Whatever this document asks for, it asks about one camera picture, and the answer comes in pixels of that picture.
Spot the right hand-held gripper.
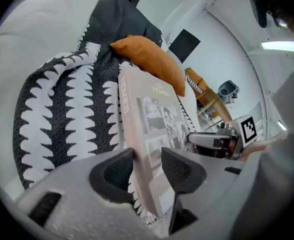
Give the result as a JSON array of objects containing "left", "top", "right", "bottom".
[{"left": 188, "top": 116, "right": 259, "bottom": 160}]

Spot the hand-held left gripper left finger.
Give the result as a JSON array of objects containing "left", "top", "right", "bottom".
[{"left": 16, "top": 147, "right": 160, "bottom": 240}]

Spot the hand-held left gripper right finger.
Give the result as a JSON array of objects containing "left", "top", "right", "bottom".
[{"left": 161, "top": 146, "right": 247, "bottom": 240}]

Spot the grey photo cover book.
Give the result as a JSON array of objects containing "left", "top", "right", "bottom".
[{"left": 117, "top": 65, "right": 202, "bottom": 219}]

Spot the round white pouf seat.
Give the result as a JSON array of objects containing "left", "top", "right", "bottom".
[{"left": 0, "top": 0, "right": 203, "bottom": 205}]

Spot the person's right forearm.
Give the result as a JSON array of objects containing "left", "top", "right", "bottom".
[{"left": 236, "top": 133, "right": 289, "bottom": 163}]

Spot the oval wooden coffee table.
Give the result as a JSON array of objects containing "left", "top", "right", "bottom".
[{"left": 196, "top": 87, "right": 234, "bottom": 125}]

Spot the black white patterned blanket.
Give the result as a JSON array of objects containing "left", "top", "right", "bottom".
[{"left": 11, "top": 0, "right": 203, "bottom": 225}]

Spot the orange cushion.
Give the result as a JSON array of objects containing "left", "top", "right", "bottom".
[{"left": 109, "top": 34, "right": 187, "bottom": 97}]

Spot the tall black cabinet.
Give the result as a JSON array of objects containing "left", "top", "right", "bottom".
[{"left": 168, "top": 28, "right": 202, "bottom": 64}]

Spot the long ceiling light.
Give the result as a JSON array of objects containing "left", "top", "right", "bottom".
[{"left": 260, "top": 40, "right": 294, "bottom": 53}]

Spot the black head camera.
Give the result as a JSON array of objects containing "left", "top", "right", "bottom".
[{"left": 248, "top": 0, "right": 292, "bottom": 31}]

